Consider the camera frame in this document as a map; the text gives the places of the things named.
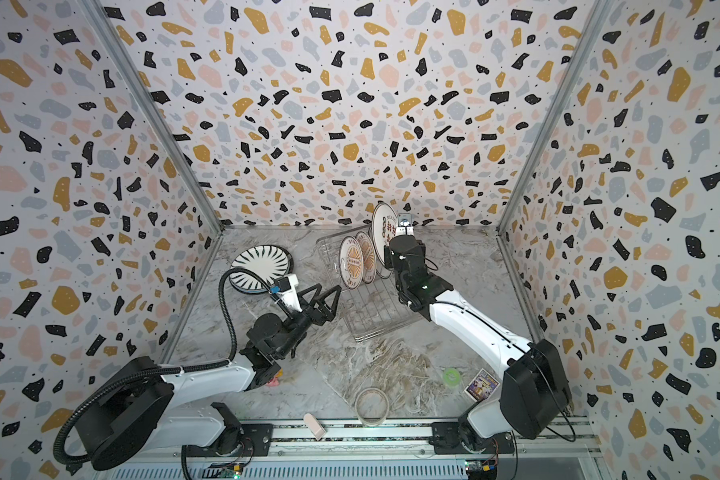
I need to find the aluminium corner post left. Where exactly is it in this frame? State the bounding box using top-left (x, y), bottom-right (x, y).
top-left (79, 1), bottom-right (224, 236)

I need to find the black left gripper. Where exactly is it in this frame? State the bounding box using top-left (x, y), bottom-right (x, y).
top-left (274, 284), bottom-right (337, 362)

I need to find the pink eraser block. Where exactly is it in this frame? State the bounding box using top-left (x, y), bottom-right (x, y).
top-left (303, 413), bottom-right (327, 441)

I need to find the orange sunburst plate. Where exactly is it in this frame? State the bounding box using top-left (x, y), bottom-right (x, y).
top-left (339, 236), bottom-right (364, 290)
top-left (355, 231), bottom-right (377, 284)

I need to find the clear tape ring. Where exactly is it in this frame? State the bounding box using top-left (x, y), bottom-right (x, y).
top-left (353, 386), bottom-right (391, 428)

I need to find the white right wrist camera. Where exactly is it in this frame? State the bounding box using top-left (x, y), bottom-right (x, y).
top-left (396, 212), bottom-right (413, 236)

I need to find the black corrugated cable hose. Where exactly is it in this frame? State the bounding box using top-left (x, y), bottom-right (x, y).
top-left (52, 267), bottom-right (283, 466)

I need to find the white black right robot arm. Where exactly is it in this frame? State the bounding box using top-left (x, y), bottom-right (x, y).
top-left (384, 235), bottom-right (571, 452)

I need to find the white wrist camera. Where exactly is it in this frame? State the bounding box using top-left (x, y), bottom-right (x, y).
top-left (396, 212), bottom-right (413, 236)
top-left (269, 274), bottom-right (301, 314)

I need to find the aluminium corner post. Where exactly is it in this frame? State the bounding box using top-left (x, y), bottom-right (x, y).
top-left (79, 1), bottom-right (224, 236)
top-left (497, 0), bottom-right (613, 239)

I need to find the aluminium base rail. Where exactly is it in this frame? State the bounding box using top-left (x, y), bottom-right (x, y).
top-left (96, 417), bottom-right (610, 479)

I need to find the white striped plate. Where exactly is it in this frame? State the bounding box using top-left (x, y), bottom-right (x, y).
top-left (229, 244), bottom-right (294, 295)

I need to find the aluminium corner post right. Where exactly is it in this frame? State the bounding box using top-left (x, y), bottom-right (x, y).
top-left (497, 0), bottom-right (613, 239)

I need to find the red character plate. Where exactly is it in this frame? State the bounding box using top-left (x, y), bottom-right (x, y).
top-left (371, 202), bottom-right (398, 253)
top-left (374, 242), bottom-right (392, 279)

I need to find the green round lid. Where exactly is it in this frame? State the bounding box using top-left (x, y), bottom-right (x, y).
top-left (442, 367), bottom-right (461, 388)

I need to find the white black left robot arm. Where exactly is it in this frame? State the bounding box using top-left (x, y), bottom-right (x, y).
top-left (52, 284), bottom-right (342, 472)

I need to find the orange sunburst plate front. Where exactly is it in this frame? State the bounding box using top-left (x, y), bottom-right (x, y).
top-left (339, 236), bottom-right (364, 290)

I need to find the colourful card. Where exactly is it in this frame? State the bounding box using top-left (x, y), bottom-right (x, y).
top-left (464, 369), bottom-right (500, 402)

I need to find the stainless wire dish rack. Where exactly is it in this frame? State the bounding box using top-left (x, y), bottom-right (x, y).
top-left (316, 225), bottom-right (422, 343)

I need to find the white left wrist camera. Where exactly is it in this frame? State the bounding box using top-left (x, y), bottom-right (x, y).
top-left (269, 274), bottom-right (301, 314)

